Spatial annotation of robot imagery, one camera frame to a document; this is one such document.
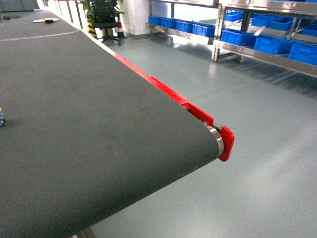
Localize blue bin lower right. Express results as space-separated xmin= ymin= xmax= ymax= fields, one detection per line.
xmin=221 ymin=29 xmax=257 ymax=47

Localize blue bin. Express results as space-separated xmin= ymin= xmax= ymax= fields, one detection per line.
xmin=221 ymin=29 xmax=257 ymax=47
xmin=288 ymin=44 xmax=317 ymax=65
xmin=254 ymin=36 xmax=306 ymax=55

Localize blue bin lower middle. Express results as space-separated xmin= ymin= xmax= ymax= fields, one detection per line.
xmin=254 ymin=36 xmax=306 ymax=55

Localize steel shelf rack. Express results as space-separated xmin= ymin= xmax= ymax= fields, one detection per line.
xmin=146 ymin=0 xmax=317 ymax=78

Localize blue bin lower left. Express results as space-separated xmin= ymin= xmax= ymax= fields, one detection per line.
xmin=288 ymin=44 xmax=317 ymax=65

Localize steel conveyor roller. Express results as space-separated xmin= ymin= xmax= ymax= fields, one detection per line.
xmin=203 ymin=121 xmax=224 ymax=160

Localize red conveyor end cap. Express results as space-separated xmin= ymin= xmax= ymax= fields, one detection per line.
xmin=219 ymin=126 xmax=235 ymax=162

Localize red white traffic cone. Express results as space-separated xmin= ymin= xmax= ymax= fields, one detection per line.
xmin=117 ymin=22 xmax=125 ymax=39

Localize black office chair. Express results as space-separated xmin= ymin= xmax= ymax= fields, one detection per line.
xmin=90 ymin=0 xmax=121 ymax=46

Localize black device on board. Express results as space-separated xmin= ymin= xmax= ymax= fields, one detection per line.
xmin=33 ymin=17 xmax=59 ymax=24

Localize red mushroom push button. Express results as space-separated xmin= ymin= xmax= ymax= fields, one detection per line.
xmin=0 ymin=108 xmax=5 ymax=126

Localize red conveyor side rail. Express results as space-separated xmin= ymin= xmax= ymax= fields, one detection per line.
xmin=45 ymin=17 xmax=214 ymax=126

